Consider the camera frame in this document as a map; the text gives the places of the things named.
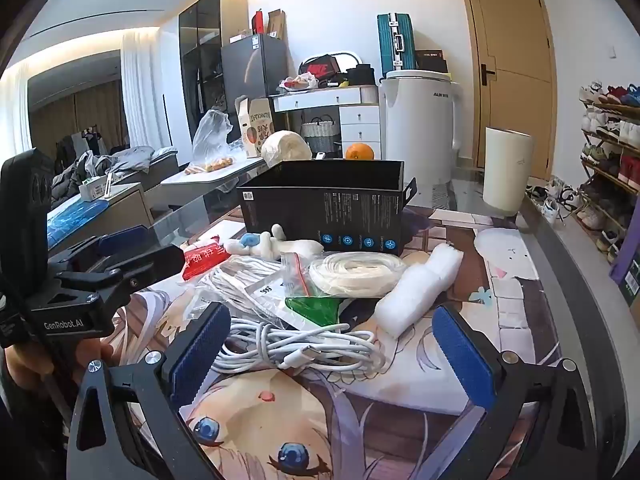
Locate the white foam roll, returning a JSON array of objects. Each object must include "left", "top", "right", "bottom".
[{"left": 375, "top": 242, "right": 465, "bottom": 339}]

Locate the bagged white rope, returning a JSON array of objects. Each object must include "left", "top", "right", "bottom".
[{"left": 192, "top": 255, "right": 311, "bottom": 332}]

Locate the purple box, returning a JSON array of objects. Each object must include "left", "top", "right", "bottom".
[{"left": 609, "top": 225, "right": 640, "bottom": 307}]

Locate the printed cartoon mat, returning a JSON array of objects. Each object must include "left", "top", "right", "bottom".
[{"left": 100, "top": 207, "right": 568, "bottom": 480}]

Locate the pile of grey clothes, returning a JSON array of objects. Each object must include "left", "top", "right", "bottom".
[{"left": 50, "top": 145, "right": 178, "bottom": 196}]

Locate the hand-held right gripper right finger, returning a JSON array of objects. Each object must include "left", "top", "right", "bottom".
[{"left": 431, "top": 304, "right": 598, "bottom": 480}]

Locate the white plush toy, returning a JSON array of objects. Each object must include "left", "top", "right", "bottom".
[{"left": 222, "top": 223, "right": 325, "bottom": 261}]

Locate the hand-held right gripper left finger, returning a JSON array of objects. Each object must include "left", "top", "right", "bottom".
[{"left": 66, "top": 301, "right": 232, "bottom": 480}]

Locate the grey rounded side table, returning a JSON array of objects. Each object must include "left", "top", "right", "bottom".
[{"left": 160, "top": 157, "right": 266, "bottom": 196}]

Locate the person's left hand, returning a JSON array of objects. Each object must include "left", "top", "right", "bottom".
[{"left": 2, "top": 337, "right": 113, "bottom": 392}]

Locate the wooden shoe rack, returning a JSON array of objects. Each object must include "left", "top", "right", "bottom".
[{"left": 577, "top": 80, "right": 640, "bottom": 266}]

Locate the white usb cable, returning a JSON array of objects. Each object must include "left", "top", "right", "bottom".
[{"left": 212, "top": 317, "right": 388, "bottom": 373}]

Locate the green packet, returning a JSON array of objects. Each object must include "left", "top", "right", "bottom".
[{"left": 285, "top": 296, "right": 347, "bottom": 331}]

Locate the red packet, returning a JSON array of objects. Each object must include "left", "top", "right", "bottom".
[{"left": 181, "top": 237, "right": 231, "bottom": 281}]

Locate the brown cardboard box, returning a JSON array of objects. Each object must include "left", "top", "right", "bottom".
[{"left": 267, "top": 9, "right": 287, "bottom": 41}]

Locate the white desk with drawers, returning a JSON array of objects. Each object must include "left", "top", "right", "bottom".
[{"left": 268, "top": 85, "right": 383, "bottom": 158}]

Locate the wooden door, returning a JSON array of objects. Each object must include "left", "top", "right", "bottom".
[{"left": 457, "top": 0, "right": 558, "bottom": 181}]

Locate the coil of white cord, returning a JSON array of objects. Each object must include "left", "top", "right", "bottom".
[{"left": 308, "top": 251, "right": 408, "bottom": 301}]

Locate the black bag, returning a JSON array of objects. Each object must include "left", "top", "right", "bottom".
[{"left": 346, "top": 64, "right": 376, "bottom": 87}]

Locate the small white cylindrical bin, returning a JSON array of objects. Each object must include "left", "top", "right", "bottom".
[{"left": 482, "top": 126, "right": 532, "bottom": 218}]

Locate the plastic bag of small oranges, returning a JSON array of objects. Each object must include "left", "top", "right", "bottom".
[{"left": 187, "top": 109, "right": 236, "bottom": 173}]

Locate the teal suitcase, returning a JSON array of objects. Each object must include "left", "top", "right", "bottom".
[{"left": 376, "top": 13, "right": 417, "bottom": 78}]

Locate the black cardboard box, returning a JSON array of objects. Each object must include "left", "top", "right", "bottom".
[{"left": 235, "top": 160, "right": 418, "bottom": 257}]

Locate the red and black shoe box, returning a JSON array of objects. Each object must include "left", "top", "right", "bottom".
[{"left": 298, "top": 54, "right": 341, "bottom": 81}]

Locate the small clear zip bag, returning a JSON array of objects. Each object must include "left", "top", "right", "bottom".
[{"left": 280, "top": 252, "right": 315, "bottom": 302}]

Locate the dark glass cabinet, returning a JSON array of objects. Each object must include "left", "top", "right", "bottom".
[{"left": 178, "top": 0, "right": 249, "bottom": 133}]

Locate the white curtain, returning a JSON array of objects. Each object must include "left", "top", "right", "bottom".
[{"left": 121, "top": 27, "right": 173, "bottom": 150}]

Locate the grey fridge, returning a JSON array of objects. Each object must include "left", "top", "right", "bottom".
[{"left": 221, "top": 35, "right": 291, "bottom": 116}]

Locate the black box stack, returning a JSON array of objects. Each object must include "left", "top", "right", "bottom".
[{"left": 417, "top": 50, "right": 449, "bottom": 73}]

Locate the bag of food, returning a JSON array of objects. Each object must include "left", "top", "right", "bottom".
[{"left": 280, "top": 74, "right": 317, "bottom": 92}]

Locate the woven basket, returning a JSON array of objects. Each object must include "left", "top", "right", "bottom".
[{"left": 301, "top": 116, "right": 341, "bottom": 153}]

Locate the printed fruit carton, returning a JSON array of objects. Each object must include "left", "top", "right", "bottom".
[{"left": 235, "top": 96, "right": 276, "bottom": 159}]

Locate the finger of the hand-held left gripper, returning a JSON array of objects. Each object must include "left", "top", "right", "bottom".
[
  {"left": 47, "top": 225, "right": 153, "bottom": 267},
  {"left": 55, "top": 245, "right": 187, "bottom": 307}
]

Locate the large white bin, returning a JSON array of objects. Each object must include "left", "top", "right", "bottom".
[{"left": 378, "top": 69, "right": 463, "bottom": 208}]

